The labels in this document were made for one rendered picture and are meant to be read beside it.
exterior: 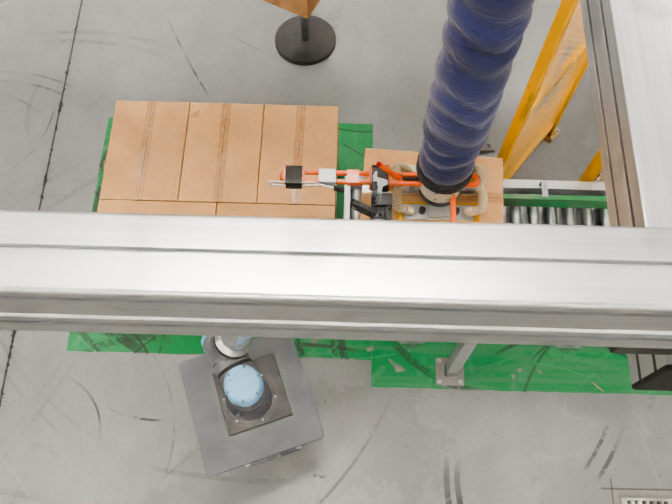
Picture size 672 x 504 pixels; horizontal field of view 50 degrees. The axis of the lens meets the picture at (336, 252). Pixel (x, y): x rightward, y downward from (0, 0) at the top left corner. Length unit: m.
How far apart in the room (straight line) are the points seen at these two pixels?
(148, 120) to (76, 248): 3.35
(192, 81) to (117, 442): 2.26
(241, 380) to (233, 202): 1.15
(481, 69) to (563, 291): 1.59
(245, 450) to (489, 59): 1.83
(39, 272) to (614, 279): 0.50
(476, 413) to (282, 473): 1.05
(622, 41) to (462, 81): 1.26
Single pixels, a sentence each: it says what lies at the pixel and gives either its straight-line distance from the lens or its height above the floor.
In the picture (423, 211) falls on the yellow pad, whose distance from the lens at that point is 2.99.
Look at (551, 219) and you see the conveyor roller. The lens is 3.76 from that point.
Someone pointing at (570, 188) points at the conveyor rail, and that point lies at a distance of 3.82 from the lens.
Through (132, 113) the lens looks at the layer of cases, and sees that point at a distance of 4.06.
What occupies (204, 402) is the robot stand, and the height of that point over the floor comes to 0.75.
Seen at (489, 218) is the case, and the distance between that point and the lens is 3.07.
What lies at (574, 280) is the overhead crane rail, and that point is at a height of 3.21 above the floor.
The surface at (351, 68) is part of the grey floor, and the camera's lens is 4.77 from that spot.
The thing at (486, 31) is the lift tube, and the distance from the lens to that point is 2.08.
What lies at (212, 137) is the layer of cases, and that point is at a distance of 3.89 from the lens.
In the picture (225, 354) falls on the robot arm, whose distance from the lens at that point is 2.85.
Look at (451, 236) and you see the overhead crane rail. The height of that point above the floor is 3.21.
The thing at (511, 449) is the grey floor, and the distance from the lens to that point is 3.93.
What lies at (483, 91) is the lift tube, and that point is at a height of 1.97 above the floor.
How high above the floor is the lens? 3.79
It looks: 67 degrees down
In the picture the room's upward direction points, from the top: 1 degrees clockwise
